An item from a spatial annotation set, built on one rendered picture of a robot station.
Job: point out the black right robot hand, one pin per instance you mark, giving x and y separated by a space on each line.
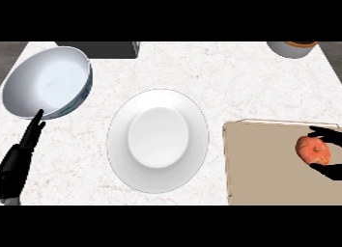
338 172

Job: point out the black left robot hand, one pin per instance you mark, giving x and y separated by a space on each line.
16 160

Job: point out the orange squash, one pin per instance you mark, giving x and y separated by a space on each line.
313 150

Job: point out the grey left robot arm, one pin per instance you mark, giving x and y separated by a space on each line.
10 201

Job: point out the beige tray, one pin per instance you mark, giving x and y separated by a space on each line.
268 167

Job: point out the white oval plate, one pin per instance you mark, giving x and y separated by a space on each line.
158 141

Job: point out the white bowl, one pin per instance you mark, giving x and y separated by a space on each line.
47 82

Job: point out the dark grey appliance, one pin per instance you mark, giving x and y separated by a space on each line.
100 49

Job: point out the grey pot with orange rim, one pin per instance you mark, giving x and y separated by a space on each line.
290 49

